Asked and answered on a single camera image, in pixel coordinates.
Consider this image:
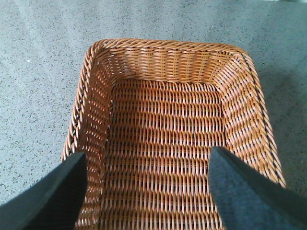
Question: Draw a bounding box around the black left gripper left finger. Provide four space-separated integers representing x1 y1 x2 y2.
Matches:
0 153 86 230

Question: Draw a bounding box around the brown wicker basket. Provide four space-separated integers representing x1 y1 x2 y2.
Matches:
62 39 286 230

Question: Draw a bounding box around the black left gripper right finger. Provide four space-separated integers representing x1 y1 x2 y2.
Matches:
209 147 307 230

